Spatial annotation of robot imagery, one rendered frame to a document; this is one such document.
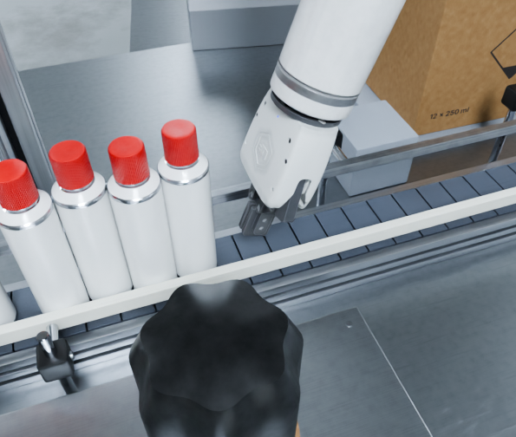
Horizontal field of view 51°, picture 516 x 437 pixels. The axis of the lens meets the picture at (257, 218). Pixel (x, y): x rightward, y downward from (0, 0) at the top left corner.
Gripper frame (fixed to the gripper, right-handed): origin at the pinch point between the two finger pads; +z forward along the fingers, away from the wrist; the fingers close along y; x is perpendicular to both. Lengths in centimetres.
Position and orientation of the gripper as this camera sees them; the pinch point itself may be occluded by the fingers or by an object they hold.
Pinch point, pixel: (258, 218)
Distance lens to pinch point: 61.8
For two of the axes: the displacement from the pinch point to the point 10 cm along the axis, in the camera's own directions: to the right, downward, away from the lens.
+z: -3.2, 7.4, 5.9
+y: 3.3, 6.7, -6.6
